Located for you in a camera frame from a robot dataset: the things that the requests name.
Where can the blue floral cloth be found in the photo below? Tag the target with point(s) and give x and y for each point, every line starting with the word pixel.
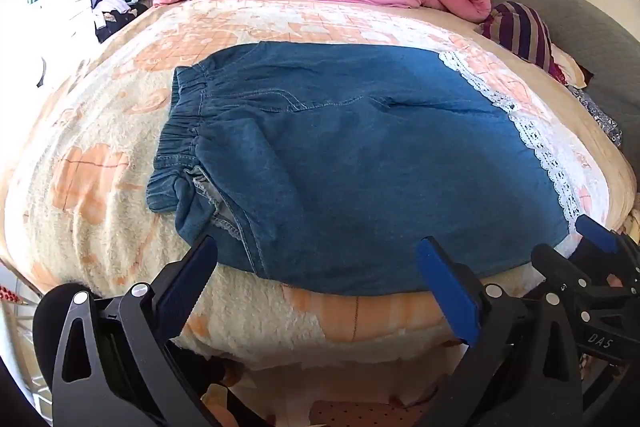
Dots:
pixel 600 117

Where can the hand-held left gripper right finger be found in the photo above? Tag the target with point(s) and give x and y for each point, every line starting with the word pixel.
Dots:
pixel 442 284

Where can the pink perforated mat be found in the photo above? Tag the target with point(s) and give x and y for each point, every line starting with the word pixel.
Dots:
pixel 360 414

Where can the blue denim pants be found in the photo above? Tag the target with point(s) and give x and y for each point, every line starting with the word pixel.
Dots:
pixel 350 167

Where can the white drawer unit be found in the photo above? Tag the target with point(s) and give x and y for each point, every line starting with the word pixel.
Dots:
pixel 70 9

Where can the cream and orange fleece blanket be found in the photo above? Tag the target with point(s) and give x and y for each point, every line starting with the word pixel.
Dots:
pixel 90 187

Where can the purple striped cloth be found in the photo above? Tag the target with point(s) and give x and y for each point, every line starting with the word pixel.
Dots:
pixel 520 32

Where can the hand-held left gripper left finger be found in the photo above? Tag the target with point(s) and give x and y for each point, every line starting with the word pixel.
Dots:
pixel 199 259

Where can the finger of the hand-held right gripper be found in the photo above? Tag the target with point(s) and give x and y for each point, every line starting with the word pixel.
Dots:
pixel 595 233
pixel 557 269

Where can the grey quilted headboard cushion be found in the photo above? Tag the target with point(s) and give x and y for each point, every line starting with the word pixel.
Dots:
pixel 565 17

